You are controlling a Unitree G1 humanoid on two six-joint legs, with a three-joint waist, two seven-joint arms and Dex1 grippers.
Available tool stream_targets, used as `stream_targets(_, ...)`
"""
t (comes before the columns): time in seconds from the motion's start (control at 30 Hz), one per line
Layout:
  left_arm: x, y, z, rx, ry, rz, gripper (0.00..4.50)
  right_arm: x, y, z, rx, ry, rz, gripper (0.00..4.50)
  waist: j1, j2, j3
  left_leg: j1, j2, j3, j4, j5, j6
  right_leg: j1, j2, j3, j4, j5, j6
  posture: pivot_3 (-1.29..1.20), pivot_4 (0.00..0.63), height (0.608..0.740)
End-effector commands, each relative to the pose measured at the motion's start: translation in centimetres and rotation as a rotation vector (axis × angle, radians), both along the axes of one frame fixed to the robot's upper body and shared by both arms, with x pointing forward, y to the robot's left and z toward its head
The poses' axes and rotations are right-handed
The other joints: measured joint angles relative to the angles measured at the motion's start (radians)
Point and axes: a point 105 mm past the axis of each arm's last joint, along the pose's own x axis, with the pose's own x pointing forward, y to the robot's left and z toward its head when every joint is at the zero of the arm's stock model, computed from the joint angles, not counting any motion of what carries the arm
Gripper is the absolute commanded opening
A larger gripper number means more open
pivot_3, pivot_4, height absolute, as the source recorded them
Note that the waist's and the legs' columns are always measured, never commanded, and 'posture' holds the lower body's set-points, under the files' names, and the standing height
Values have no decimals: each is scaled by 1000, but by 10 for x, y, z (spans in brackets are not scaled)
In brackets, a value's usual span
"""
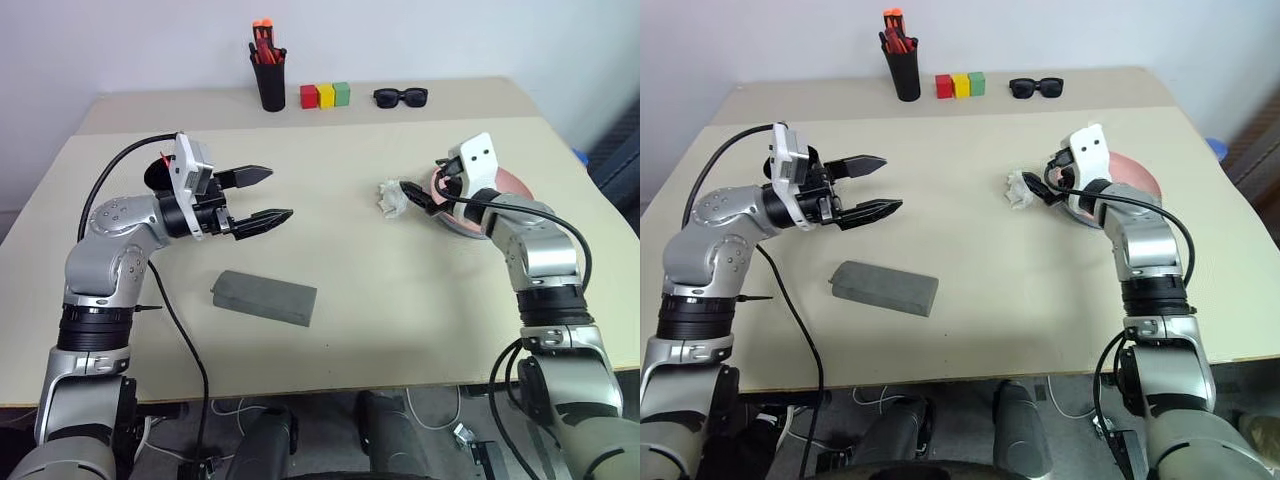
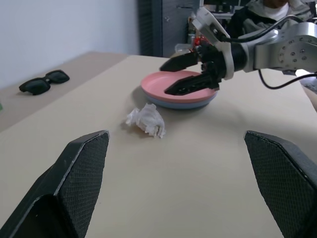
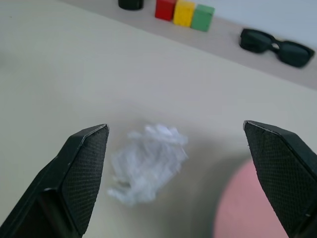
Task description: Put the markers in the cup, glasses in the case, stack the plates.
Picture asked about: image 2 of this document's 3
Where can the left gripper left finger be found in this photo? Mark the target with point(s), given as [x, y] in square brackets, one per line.
[62, 188]

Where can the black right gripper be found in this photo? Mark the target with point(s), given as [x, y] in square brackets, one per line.
[213, 64]

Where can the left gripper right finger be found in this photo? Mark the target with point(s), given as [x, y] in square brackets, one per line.
[289, 183]

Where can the pink plate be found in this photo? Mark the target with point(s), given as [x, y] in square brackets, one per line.
[158, 81]

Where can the light blue plate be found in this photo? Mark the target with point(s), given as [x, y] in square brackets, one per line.
[173, 106]

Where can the grey metal cabinet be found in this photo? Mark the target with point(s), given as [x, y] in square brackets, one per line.
[173, 24]

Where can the crumpled white tissue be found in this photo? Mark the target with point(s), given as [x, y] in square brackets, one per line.
[147, 120]

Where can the dark slatted panel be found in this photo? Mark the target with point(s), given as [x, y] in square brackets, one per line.
[145, 24]

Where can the person in grey jacket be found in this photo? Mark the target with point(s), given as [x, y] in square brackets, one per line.
[257, 15]

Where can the black sunglasses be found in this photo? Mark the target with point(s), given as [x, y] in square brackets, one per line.
[37, 85]

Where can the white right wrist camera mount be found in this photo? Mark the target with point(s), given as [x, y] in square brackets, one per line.
[210, 22]

